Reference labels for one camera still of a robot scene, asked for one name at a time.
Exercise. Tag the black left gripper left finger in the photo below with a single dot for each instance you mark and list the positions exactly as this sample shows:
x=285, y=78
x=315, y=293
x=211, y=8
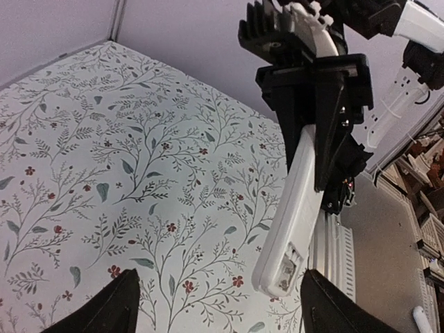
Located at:
x=113, y=309

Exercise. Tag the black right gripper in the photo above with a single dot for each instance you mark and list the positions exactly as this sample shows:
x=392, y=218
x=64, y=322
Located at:
x=331, y=93

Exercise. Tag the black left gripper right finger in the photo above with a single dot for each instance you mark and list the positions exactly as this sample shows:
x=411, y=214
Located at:
x=325, y=308

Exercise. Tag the white air conditioner remote control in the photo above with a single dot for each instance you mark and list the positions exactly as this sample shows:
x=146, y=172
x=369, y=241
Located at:
x=287, y=243

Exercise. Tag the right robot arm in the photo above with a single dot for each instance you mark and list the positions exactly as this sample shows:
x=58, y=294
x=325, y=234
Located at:
x=421, y=70

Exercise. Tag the floral patterned table cloth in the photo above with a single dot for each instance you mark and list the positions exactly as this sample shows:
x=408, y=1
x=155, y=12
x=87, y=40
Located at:
x=111, y=160

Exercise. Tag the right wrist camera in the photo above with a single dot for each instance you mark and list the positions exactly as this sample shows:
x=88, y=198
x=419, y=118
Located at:
x=295, y=32

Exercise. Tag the right aluminium corner post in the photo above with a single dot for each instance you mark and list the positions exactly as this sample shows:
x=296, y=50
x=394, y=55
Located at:
x=118, y=13

